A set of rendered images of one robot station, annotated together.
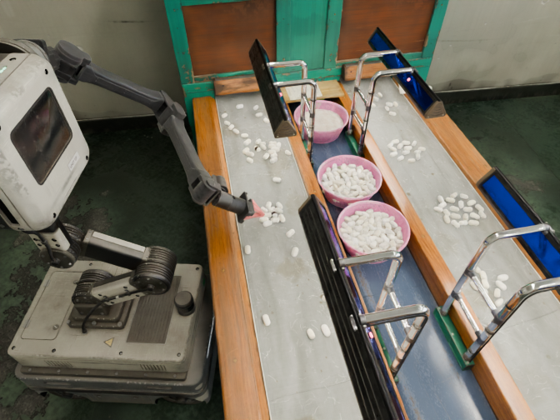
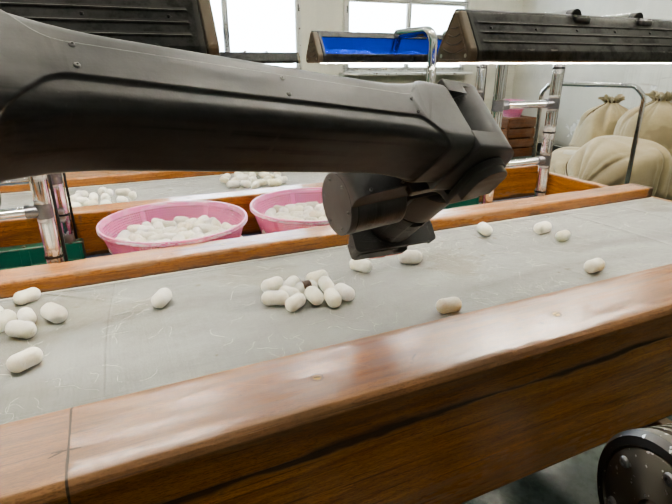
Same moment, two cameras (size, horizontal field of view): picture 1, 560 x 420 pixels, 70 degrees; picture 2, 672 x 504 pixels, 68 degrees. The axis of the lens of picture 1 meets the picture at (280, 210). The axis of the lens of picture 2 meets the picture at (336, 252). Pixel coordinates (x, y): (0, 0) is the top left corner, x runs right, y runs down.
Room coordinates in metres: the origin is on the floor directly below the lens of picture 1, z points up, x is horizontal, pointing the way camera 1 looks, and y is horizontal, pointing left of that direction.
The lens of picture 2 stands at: (1.13, 0.64, 1.04)
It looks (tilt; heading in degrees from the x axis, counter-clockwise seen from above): 21 degrees down; 257
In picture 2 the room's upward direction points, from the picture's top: straight up
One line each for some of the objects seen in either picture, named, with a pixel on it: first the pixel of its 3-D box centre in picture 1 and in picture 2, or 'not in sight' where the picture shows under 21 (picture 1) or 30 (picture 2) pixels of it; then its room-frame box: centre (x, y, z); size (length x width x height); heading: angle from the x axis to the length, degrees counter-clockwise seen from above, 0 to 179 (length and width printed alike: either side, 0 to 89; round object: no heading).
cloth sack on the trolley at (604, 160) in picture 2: not in sight; (610, 168); (-1.33, -2.06, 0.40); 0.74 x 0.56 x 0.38; 8
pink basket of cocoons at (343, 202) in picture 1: (347, 183); (177, 242); (1.22, -0.29, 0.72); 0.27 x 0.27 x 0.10
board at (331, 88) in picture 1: (310, 91); not in sight; (1.86, -0.16, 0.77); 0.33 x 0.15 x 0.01; 101
